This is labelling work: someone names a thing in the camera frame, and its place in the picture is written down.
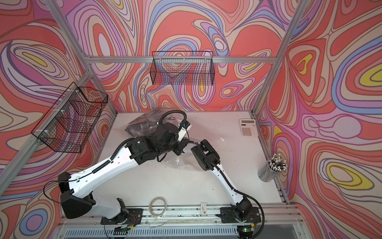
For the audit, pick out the left black wire basket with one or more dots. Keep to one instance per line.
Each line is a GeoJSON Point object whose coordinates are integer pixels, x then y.
{"type": "Point", "coordinates": [73, 121]}

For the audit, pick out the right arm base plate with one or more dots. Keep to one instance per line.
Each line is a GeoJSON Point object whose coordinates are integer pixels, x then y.
{"type": "Point", "coordinates": [231, 215]}

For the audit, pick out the clear plastic vacuum bag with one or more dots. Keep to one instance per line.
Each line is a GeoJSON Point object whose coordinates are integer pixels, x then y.
{"type": "Point", "coordinates": [141, 150]}

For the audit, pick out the grey plaid shirt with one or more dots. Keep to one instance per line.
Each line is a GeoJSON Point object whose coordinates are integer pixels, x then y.
{"type": "Point", "coordinates": [146, 123]}

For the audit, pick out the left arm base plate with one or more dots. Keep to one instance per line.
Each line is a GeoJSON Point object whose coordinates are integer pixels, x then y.
{"type": "Point", "coordinates": [133, 217]}

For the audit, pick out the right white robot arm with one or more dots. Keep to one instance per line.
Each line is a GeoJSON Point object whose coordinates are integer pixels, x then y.
{"type": "Point", "coordinates": [238, 200]}

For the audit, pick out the cup of pens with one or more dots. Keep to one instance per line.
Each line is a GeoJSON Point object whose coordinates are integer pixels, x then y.
{"type": "Point", "coordinates": [272, 168]}

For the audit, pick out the back black wire basket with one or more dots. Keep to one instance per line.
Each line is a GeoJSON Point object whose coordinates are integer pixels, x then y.
{"type": "Point", "coordinates": [178, 68]}

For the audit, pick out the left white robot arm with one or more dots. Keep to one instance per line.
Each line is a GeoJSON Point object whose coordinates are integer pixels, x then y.
{"type": "Point", "coordinates": [77, 190]}

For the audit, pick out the black wire basket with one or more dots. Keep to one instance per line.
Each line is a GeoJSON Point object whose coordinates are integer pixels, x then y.
{"type": "Point", "coordinates": [73, 121]}
{"type": "Point", "coordinates": [178, 68]}

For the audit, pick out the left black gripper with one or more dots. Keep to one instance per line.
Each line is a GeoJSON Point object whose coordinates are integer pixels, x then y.
{"type": "Point", "coordinates": [183, 144]}

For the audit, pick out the aluminium frame rail front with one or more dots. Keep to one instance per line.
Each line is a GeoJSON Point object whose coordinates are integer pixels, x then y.
{"type": "Point", "coordinates": [185, 222]}

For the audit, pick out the white pink calculator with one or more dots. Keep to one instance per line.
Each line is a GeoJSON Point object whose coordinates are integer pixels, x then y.
{"type": "Point", "coordinates": [248, 128]}

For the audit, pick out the small white tag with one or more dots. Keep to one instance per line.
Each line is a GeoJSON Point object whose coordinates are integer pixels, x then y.
{"type": "Point", "coordinates": [203, 209]}

